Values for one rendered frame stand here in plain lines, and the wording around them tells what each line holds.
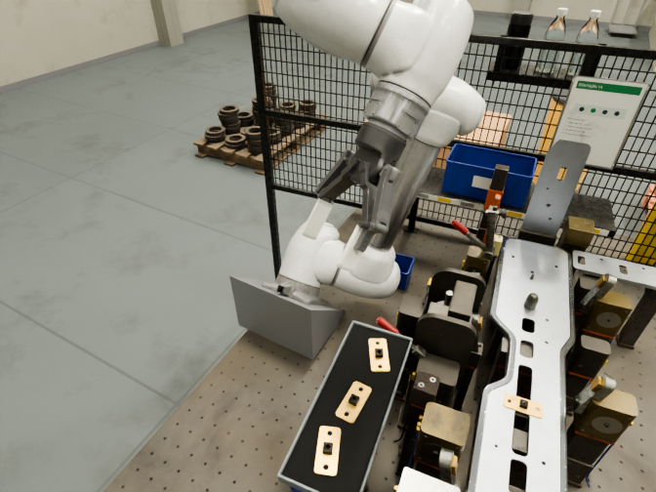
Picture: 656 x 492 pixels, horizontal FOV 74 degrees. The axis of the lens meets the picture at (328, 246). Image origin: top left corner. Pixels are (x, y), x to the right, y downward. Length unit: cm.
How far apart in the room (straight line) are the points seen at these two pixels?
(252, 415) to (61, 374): 149
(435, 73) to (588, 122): 119
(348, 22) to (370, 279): 94
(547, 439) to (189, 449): 92
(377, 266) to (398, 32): 88
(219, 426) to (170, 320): 139
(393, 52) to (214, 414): 113
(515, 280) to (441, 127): 53
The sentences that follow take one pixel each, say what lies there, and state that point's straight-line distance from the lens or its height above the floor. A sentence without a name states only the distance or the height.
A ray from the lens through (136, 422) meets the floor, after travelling 237.
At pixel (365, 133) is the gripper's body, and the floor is 163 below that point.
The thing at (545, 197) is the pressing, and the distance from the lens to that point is 162.
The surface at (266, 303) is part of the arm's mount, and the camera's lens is 143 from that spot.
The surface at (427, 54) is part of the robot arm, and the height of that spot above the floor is 174.
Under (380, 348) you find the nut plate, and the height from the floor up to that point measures 117.
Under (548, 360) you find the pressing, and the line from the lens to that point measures 126.
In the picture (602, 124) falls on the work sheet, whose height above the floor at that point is 130.
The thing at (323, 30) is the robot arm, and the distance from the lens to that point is 69.
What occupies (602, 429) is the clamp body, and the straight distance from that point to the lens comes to 124.
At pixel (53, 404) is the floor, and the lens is 260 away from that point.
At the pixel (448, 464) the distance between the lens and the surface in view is 91.
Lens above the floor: 191
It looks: 38 degrees down
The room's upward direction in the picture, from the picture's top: straight up
